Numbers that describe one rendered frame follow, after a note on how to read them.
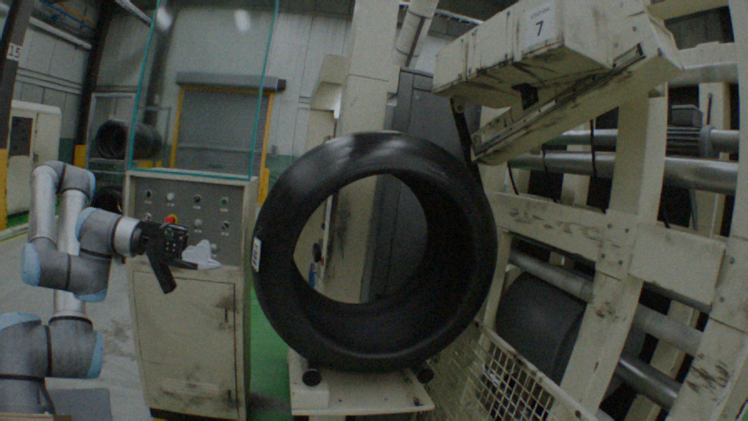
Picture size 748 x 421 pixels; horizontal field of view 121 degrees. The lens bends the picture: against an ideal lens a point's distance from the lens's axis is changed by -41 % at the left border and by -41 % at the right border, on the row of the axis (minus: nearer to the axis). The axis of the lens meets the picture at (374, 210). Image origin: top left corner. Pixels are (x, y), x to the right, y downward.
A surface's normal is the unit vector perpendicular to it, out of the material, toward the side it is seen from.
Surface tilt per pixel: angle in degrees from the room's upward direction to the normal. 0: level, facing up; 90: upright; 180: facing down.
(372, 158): 80
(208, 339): 90
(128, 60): 90
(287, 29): 90
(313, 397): 90
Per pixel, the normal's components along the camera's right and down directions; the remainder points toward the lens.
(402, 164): 0.24, -0.04
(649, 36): -0.96, -0.10
